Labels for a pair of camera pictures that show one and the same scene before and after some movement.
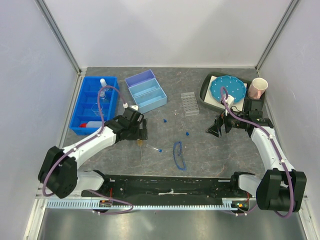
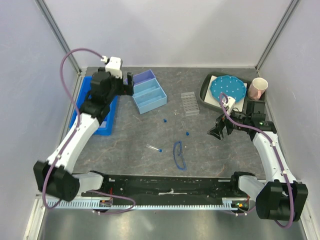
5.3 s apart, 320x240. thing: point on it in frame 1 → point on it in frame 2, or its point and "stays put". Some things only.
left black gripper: x=141 y=133 → x=125 y=89
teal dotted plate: x=236 y=87 stays put
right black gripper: x=215 y=129 stays put
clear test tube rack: x=190 y=103 stays put
